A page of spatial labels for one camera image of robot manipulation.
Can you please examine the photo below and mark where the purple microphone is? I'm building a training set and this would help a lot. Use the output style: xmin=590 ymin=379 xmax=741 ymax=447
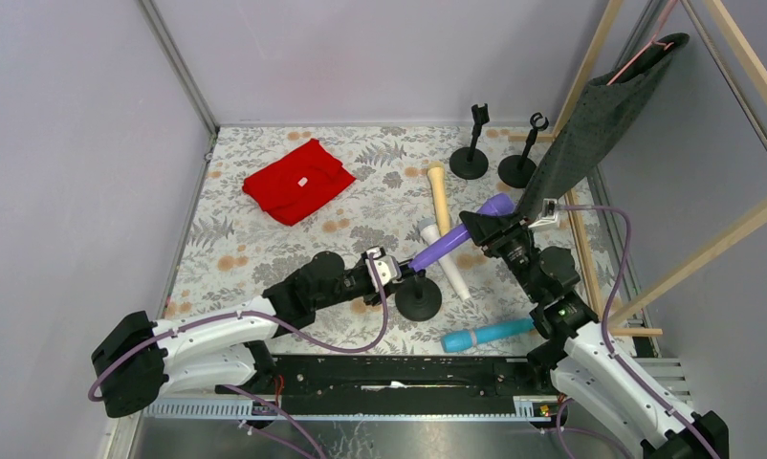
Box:
xmin=408 ymin=193 xmax=515 ymax=272

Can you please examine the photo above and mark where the black mic stand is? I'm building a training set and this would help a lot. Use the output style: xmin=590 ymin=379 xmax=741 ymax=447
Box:
xmin=497 ymin=112 xmax=549 ymax=189
xmin=449 ymin=103 xmax=490 ymax=180
xmin=395 ymin=271 xmax=443 ymax=322

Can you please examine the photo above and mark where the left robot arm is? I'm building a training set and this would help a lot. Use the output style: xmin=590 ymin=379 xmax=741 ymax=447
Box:
xmin=88 ymin=247 xmax=426 ymax=418

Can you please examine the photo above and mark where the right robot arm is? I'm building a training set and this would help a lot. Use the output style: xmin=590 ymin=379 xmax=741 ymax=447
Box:
xmin=460 ymin=211 xmax=730 ymax=458

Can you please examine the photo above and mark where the white microphone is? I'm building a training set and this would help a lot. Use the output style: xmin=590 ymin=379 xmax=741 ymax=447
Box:
xmin=418 ymin=219 xmax=471 ymax=301

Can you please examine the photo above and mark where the cream yellow microphone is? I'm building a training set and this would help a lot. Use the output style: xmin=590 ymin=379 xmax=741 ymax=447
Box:
xmin=427 ymin=161 xmax=451 ymax=236

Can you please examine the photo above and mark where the teal blue microphone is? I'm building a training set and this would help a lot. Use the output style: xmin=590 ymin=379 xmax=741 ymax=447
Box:
xmin=440 ymin=317 xmax=535 ymax=353

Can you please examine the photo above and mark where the red folded cloth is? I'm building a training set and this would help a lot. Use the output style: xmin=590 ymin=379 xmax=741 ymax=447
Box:
xmin=242 ymin=139 xmax=356 ymax=227

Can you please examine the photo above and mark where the floral table mat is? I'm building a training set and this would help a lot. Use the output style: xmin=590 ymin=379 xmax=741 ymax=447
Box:
xmin=165 ymin=126 xmax=532 ymax=356

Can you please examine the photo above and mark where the dark grey hanging cloth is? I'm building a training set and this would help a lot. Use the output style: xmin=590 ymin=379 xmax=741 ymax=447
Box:
xmin=516 ymin=33 xmax=690 ymax=218

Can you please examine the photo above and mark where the pink clothes hanger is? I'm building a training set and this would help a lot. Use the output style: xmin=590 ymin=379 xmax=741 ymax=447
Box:
xmin=606 ymin=0 xmax=678 ymax=86

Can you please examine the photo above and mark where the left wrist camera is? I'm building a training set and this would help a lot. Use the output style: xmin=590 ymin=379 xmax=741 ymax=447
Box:
xmin=362 ymin=247 xmax=403 ymax=290

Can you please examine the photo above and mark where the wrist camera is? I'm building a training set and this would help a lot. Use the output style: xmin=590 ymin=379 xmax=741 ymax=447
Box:
xmin=529 ymin=199 xmax=560 ymax=230
xmin=362 ymin=247 xmax=403 ymax=290

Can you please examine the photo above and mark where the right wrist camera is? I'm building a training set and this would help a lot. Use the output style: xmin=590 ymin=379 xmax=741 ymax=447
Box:
xmin=529 ymin=199 xmax=560 ymax=230

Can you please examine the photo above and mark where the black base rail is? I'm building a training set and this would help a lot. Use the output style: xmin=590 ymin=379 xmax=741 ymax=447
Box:
xmin=240 ymin=355 xmax=558 ymax=416

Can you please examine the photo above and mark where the wooden frame rack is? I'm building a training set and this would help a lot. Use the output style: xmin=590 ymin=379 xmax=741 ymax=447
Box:
xmin=543 ymin=1 xmax=767 ymax=338

